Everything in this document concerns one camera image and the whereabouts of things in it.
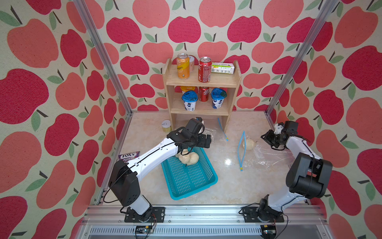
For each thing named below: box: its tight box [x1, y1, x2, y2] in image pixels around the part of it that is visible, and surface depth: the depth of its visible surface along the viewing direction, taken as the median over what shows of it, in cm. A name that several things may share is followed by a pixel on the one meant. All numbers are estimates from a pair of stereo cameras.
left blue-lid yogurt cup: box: [181, 90, 199, 112], surface depth 89 cm
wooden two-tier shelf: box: [162, 58, 242, 133], surface depth 82 cm
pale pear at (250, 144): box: [242, 138, 258, 151], surface depth 96 cm
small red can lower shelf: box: [198, 86, 210, 103], surface depth 93 cm
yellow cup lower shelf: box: [180, 85, 196, 95], surface depth 94 cm
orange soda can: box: [176, 53, 190, 80], surface depth 73 cm
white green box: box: [211, 62, 235, 75], surface depth 81 cm
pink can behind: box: [188, 55, 195, 73], surface depth 82 cm
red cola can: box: [197, 56, 212, 83], surface depth 71 cm
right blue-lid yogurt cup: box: [210, 87, 228, 110], surface depth 90 cm
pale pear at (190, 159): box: [178, 151, 199, 166], surface depth 90 cm
